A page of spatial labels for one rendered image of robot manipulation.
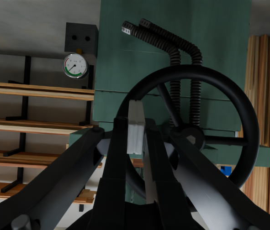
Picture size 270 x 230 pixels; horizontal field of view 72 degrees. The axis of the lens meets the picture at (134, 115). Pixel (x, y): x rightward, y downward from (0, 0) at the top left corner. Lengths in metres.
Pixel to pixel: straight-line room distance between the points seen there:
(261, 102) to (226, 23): 1.38
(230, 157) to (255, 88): 1.41
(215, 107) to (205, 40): 0.20
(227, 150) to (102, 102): 0.39
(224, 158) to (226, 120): 0.11
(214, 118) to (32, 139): 3.08
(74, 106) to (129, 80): 2.61
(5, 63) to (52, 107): 1.02
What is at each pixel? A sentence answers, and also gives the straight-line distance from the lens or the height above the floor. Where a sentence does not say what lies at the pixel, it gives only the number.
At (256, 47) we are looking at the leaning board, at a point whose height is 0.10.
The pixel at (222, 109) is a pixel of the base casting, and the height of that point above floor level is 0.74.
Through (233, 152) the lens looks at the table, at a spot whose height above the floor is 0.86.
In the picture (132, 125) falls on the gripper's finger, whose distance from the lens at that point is 0.15.
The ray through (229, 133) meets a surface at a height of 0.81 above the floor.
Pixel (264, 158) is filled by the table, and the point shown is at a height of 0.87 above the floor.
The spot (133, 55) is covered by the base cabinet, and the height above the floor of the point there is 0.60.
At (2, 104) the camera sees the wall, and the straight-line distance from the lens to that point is 3.62.
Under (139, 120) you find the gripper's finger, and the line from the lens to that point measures 0.16.
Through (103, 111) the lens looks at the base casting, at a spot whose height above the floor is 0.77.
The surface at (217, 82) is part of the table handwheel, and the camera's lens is 0.39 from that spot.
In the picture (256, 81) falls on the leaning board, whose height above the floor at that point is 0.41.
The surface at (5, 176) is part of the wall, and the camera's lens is 3.74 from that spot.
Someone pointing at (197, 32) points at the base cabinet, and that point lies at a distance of 0.61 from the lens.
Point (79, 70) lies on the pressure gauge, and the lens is 0.50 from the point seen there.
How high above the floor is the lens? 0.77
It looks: 1 degrees up
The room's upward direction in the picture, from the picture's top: 176 degrees counter-clockwise
